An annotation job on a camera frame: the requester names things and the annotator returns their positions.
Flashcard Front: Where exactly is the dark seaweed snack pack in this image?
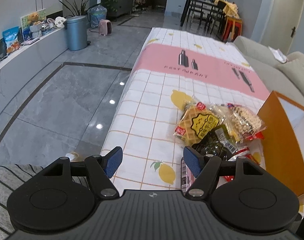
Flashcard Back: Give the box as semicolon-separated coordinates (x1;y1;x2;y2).
192;124;238;161

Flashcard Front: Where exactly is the pink space heater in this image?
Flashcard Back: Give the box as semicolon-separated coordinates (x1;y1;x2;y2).
98;20;112;36

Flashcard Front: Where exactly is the bear picture calendar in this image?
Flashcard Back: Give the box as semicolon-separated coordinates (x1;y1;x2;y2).
20;9;46;41

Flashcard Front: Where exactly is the orange stool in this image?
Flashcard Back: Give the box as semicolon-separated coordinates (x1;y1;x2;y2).
221;16;243;42

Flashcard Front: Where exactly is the beige sofa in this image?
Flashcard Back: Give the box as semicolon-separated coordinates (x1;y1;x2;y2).
233;36;304;106

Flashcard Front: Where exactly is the orange cardboard box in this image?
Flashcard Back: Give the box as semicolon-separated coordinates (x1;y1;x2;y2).
258;91;304;214

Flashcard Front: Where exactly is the dark dining table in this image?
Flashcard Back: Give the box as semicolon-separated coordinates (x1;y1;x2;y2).
180;0;226;34

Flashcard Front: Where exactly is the checked pink lemon tablecloth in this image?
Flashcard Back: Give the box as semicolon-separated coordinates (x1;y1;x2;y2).
101;28;269;192

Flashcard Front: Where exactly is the water jug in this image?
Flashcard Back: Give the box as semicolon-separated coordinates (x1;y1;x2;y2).
87;4;107;28

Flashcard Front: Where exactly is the yellow cloth on chair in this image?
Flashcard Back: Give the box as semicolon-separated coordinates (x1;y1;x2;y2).
214;0;240;19

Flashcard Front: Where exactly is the pink drink can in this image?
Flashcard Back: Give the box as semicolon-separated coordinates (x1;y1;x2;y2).
181;157;195;194

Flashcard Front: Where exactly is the red snack bag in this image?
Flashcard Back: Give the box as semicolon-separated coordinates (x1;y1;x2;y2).
223;146;262;183

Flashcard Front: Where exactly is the yellow waffle snack pack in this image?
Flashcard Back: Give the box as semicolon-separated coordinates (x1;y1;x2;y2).
174;102;221;146

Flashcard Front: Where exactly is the grey tv cabinet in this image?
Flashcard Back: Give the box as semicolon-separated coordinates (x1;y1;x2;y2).
0;28;68;113

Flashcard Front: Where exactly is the puffed grain snack pack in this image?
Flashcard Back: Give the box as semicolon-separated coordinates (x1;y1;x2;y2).
227;103;266;141

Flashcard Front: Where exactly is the blue snack bag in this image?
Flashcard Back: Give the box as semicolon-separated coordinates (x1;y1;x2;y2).
2;26;20;55

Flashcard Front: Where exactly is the blue pedal trash bin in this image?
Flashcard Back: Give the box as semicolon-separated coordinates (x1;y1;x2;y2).
66;15;88;51

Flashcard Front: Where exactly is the green potted plant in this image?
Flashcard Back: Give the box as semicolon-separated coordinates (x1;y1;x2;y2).
59;0;95;17

